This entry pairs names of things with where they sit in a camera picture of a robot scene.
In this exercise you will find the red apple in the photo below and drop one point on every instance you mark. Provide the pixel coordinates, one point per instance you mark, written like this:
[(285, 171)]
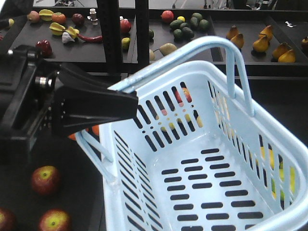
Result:
[(55, 220), (46, 180)]

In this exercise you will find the white garlic bulb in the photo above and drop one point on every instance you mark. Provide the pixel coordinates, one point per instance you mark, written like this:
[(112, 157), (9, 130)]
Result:
[(66, 38)]

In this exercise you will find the orange persimmon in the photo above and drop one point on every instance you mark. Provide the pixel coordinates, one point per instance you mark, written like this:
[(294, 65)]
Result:
[(58, 17)]

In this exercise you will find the red bell pepper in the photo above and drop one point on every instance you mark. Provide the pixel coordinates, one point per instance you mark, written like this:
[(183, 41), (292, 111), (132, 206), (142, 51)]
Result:
[(45, 46)]

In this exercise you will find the green lime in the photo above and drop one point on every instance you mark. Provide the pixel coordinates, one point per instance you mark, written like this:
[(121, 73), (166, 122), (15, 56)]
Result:
[(125, 43)]

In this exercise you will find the yellow starfruit back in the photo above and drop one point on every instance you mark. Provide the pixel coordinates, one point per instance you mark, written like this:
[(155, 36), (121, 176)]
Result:
[(46, 15)]

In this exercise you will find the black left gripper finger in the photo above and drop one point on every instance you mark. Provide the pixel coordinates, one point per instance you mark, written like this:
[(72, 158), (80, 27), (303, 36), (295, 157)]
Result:
[(74, 80)]

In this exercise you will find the pink peach back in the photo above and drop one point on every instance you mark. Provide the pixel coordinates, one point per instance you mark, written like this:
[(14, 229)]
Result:
[(33, 17)]

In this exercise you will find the red apple right side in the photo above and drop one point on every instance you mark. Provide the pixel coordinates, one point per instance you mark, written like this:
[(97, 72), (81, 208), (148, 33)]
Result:
[(46, 180)]

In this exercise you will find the black wooden produce stand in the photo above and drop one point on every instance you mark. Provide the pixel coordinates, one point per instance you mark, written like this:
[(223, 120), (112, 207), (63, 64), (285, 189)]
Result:
[(180, 145)]

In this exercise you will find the yellow starfruit small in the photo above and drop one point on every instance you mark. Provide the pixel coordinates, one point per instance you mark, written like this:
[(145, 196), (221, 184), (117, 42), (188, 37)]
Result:
[(73, 32)]

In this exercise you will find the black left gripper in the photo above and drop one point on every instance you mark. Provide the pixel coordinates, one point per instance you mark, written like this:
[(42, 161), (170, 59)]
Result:
[(26, 86)]

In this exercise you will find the dark red plum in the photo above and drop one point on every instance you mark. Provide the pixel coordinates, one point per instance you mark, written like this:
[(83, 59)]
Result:
[(78, 19)]

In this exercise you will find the red apple upper tray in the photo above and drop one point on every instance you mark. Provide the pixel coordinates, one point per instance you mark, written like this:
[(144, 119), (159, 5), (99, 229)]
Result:
[(125, 26)]

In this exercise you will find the red apple bottom right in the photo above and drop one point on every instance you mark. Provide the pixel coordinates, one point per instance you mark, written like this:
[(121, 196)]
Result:
[(55, 220)]

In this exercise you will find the light blue plastic basket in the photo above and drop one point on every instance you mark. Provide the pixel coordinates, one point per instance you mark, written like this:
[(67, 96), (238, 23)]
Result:
[(201, 154)]

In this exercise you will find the red pomegranate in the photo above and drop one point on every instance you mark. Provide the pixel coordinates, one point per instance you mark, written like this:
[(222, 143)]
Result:
[(167, 16)]

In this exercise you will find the yellow starfruit large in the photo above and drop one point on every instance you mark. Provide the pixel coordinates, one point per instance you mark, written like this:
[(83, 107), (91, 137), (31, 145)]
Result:
[(57, 29)]

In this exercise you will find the red chili pepper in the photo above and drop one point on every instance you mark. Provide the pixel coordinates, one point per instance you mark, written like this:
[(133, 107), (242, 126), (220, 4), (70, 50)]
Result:
[(97, 39)]

